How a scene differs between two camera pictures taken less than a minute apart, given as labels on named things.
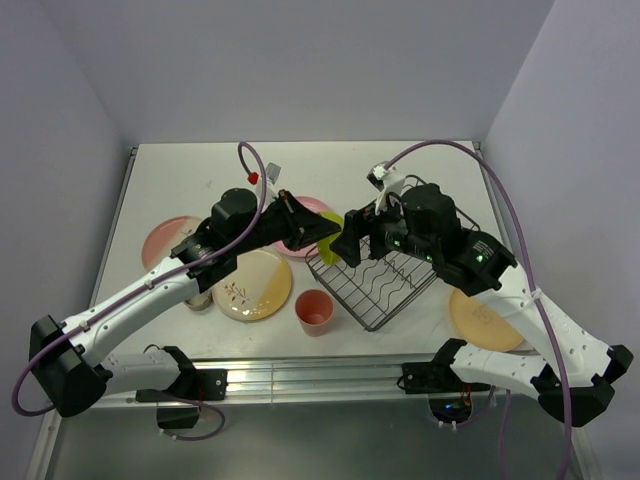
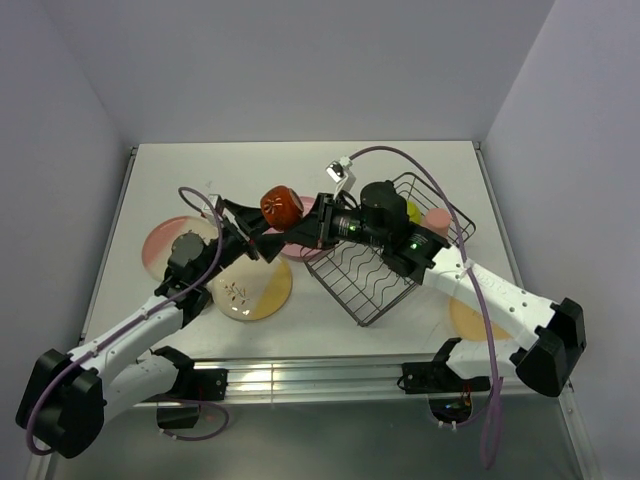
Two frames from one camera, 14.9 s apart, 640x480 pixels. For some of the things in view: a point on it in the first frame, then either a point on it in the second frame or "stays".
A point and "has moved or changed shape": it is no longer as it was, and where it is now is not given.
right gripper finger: x=347 y=246 → x=307 y=236
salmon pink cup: x=314 y=309 has moved or changed shape
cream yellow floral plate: x=258 y=290 stays
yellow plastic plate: x=480 y=325 stays
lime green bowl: x=324 y=247 has moved or changed shape
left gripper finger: x=305 y=215 → x=244 y=213
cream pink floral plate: x=163 y=235 stays
